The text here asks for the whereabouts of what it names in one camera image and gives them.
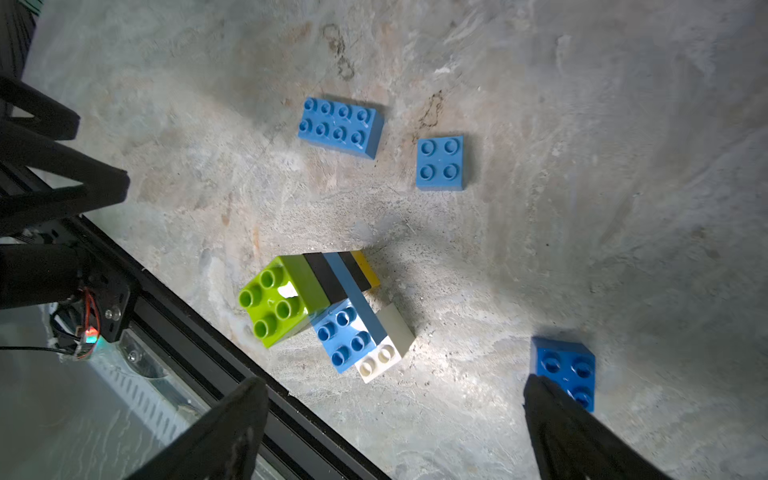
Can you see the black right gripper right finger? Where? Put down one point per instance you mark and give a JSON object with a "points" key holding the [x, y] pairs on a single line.
{"points": [[570, 443]]}

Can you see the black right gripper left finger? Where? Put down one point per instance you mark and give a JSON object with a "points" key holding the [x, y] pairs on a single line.
{"points": [[222, 444]]}

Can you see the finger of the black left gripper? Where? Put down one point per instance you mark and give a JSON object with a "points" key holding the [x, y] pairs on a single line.
{"points": [[60, 186], [29, 108]]}

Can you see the blue square lego brick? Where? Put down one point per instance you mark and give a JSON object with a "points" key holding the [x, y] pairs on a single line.
{"points": [[570, 365]]}

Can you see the blue long lego brick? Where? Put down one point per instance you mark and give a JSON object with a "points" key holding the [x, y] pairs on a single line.
{"points": [[349, 329]]}

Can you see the cream lego brick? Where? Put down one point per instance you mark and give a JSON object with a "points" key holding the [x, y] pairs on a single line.
{"points": [[391, 350]]}

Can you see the black lego brick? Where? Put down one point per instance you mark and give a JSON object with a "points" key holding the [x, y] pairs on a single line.
{"points": [[326, 277], [355, 270]]}

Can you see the yellow lego brick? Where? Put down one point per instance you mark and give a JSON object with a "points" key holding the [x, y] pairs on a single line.
{"points": [[365, 268]]}

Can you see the small blue lego brick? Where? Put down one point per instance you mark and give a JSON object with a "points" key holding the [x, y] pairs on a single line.
{"points": [[440, 164]]}

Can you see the green lego brick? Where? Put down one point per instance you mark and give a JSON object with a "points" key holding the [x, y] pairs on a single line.
{"points": [[281, 298]]}

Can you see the white slotted cable duct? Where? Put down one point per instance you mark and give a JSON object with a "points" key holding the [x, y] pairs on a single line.
{"points": [[164, 410]]}

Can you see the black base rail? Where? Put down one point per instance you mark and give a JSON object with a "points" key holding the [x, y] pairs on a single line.
{"points": [[119, 298]]}

